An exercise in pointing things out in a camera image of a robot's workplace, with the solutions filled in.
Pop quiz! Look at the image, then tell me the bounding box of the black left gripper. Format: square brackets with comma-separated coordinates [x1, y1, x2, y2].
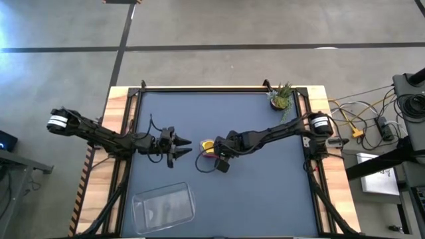
[153, 125, 193, 169]

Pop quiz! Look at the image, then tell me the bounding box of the purple measuring cup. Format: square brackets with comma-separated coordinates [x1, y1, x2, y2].
[199, 139, 216, 159]

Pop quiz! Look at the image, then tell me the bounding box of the clear plastic basket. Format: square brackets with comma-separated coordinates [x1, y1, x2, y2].
[131, 181, 197, 235]

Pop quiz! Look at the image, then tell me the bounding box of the potted succulent plant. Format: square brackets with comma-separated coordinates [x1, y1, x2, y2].
[265, 82, 296, 125]

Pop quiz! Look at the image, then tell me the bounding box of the yellow black striped tape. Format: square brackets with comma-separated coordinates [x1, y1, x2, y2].
[68, 145, 96, 237]

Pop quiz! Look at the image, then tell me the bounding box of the black stand beam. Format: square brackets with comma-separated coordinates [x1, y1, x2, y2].
[345, 144, 425, 182]

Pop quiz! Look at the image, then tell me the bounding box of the white paper sheet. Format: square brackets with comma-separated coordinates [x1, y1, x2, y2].
[355, 152, 400, 196]

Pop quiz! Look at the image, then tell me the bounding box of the black power strip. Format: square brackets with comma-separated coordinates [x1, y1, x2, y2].
[374, 116, 395, 141]

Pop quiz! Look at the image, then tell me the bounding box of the grey metal side table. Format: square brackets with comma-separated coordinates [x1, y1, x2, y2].
[0, 149, 54, 239]

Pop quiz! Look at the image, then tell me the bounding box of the black device with blue light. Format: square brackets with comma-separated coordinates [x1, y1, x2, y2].
[0, 129, 19, 153]

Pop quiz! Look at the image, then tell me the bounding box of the grey equipment cabinet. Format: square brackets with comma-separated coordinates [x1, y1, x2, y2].
[391, 68, 425, 157]

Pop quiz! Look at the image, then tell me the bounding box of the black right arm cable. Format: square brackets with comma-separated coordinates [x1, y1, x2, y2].
[195, 149, 220, 175]

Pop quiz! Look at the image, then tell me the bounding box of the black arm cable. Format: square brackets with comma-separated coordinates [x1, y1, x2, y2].
[195, 149, 220, 175]
[145, 114, 163, 164]

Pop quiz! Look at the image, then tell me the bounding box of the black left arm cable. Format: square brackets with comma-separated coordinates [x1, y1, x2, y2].
[145, 114, 163, 164]

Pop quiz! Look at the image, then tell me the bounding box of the black metal table frame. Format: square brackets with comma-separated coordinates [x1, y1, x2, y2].
[76, 79, 363, 239]

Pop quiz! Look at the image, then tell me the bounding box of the yellow cable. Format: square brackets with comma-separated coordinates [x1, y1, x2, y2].
[328, 98, 388, 139]

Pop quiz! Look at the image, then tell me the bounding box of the coiled black cable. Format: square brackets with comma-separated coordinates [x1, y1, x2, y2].
[394, 94, 425, 121]

